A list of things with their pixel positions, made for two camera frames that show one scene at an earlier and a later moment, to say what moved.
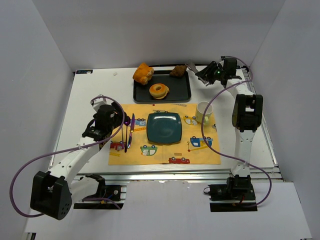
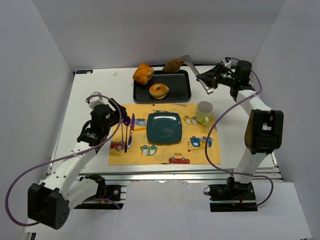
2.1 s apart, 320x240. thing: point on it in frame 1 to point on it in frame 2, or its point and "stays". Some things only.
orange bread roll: [143, 73] stays
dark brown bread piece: [178, 71] to [173, 65]
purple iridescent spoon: [127, 121] stays
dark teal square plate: [164, 128] stays
